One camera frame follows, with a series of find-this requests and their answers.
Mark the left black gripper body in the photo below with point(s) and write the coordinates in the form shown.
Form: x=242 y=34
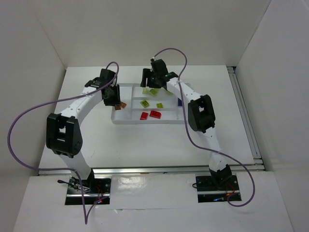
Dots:
x=114 y=97

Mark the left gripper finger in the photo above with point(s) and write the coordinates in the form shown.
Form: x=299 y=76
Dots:
x=112 y=101
x=117 y=94

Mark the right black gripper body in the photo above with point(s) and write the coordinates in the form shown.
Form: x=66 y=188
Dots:
x=148 y=79

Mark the orange lego brick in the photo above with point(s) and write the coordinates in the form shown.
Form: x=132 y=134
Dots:
x=120 y=106

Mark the green lego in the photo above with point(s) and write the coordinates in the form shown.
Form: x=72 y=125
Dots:
x=144 y=91
x=153 y=92

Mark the small green lego brick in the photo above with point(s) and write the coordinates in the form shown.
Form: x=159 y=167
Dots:
x=159 y=105

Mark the red curved lego piece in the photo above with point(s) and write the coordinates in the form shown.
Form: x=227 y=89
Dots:
x=144 y=116

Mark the blue lego brick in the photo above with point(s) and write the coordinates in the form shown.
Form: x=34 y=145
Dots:
x=180 y=103

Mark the red sloped lego brick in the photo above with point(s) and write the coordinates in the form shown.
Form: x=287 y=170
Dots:
x=155 y=114

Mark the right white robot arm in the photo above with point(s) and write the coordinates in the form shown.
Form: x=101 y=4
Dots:
x=199 y=115

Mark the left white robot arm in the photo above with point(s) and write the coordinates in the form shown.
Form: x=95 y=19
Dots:
x=63 y=134

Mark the white divided sorting tray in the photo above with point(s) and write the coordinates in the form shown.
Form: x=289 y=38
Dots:
x=131 y=94

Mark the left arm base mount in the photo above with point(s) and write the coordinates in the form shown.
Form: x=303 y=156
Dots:
x=98 y=193

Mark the aluminium front rail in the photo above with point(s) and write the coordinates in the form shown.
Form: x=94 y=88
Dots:
x=142 y=170

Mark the aluminium rail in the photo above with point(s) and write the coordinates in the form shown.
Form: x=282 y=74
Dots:
x=142 y=170
x=258 y=161

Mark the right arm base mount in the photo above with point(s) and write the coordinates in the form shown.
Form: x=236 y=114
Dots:
x=207 y=192

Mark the aluminium right side rail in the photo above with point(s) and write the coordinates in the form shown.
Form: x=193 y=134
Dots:
x=258 y=161

